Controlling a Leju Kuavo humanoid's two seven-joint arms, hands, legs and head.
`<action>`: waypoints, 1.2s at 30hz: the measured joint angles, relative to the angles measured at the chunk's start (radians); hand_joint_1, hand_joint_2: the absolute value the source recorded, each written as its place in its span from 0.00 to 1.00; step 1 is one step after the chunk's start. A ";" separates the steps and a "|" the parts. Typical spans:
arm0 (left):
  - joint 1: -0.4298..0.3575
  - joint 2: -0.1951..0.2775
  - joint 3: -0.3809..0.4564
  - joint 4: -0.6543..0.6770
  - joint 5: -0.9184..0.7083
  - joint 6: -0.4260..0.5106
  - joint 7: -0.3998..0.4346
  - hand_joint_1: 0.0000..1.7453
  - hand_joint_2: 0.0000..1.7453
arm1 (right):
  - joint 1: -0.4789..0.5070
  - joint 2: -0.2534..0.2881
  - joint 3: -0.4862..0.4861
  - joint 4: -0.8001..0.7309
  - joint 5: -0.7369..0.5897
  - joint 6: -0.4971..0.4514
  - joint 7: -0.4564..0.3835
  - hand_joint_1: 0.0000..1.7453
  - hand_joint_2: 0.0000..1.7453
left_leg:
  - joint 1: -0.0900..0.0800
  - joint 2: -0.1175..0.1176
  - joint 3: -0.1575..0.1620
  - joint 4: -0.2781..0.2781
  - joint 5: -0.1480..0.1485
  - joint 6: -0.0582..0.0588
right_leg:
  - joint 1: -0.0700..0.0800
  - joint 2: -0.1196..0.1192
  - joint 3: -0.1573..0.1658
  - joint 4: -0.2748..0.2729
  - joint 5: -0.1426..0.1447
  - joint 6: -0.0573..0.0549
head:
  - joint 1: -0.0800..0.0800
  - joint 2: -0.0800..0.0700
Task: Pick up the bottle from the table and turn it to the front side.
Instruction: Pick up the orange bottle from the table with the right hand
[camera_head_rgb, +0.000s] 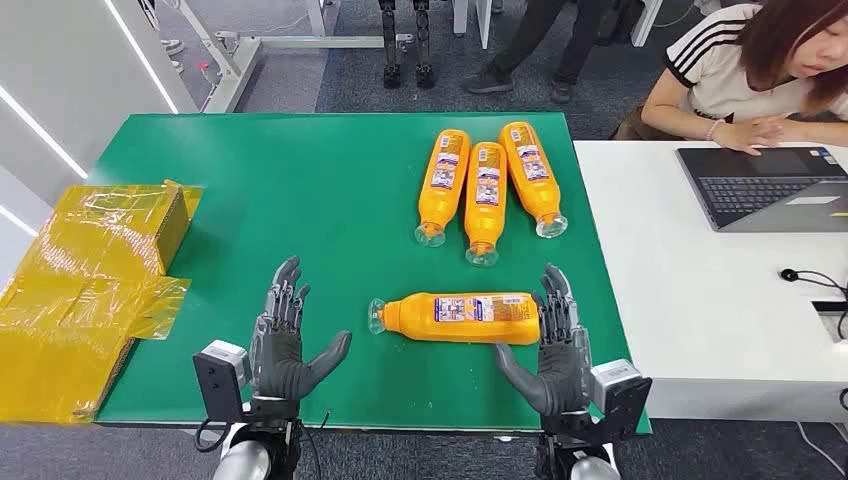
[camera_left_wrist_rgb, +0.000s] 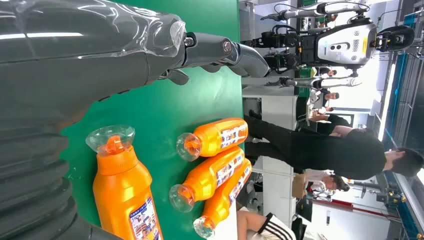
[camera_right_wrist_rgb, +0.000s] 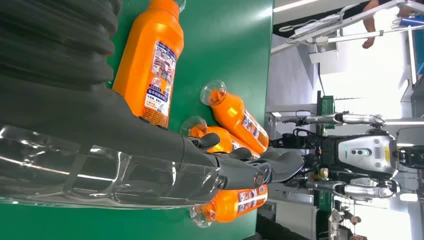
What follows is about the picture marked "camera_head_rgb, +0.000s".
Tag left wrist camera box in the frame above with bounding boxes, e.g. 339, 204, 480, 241
192, 339, 253, 425

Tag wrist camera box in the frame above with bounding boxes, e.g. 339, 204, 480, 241
589, 358, 654, 443
192, 339, 253, 425

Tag black desk cable port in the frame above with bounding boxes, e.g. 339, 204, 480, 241
812, 301, 848, 344

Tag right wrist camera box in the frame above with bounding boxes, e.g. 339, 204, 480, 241
589, 358, 654, 443

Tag white table leg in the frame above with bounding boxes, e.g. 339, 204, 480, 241
452, 0, 495, 51
630, 0, 664, 48

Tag white floor cable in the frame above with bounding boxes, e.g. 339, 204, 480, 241
794, 420, 848, 477

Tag yellow taped cardboard box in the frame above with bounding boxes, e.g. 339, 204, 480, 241
0, 180, 205, 425

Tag white desk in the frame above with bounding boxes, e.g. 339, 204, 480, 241
572, 140, 848, 424

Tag orange bottle with clear cap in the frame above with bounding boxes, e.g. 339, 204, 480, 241
414, 128, 472, 249
498, 121, 570, 240
464, 141, 509, 268
367, 292, 542, 346

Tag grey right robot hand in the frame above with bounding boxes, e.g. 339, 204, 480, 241
493, 263, 594, 419

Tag person's right hand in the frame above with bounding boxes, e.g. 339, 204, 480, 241
712, 116, 788, 158

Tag black puck cable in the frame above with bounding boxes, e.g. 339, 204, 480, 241
794, 270, 848, 301

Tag white metal table frame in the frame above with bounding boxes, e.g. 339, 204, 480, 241
175, 0, 415, 115

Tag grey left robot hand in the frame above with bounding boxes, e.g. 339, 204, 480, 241
247, 256, 354, 403

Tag dark grey laptop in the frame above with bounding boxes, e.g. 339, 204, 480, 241
675, 146, 848, 233

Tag black robot leg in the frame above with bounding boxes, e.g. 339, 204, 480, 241
378, 0, 404, 91
411, 0, 439, 91

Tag green table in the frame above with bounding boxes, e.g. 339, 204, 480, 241
86, 111, 654, 437

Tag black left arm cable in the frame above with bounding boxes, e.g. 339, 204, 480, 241
193, 417, 233, 456

